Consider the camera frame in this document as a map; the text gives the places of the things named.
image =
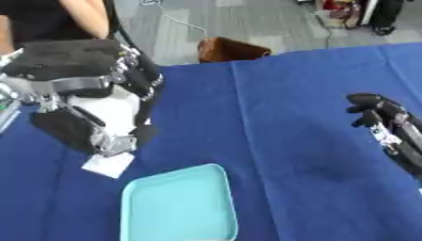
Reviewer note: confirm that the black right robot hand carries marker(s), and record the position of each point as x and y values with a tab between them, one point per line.
404	131

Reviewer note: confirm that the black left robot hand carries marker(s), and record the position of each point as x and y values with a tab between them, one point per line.
66	59

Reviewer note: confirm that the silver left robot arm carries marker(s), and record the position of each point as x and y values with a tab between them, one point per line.
6	106

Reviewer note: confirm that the cardboard box with items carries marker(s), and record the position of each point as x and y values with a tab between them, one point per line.
338	12

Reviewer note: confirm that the person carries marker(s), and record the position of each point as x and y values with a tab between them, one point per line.
44	19
387	14

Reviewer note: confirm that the light teal plastic tray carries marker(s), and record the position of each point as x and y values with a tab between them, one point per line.
176	207

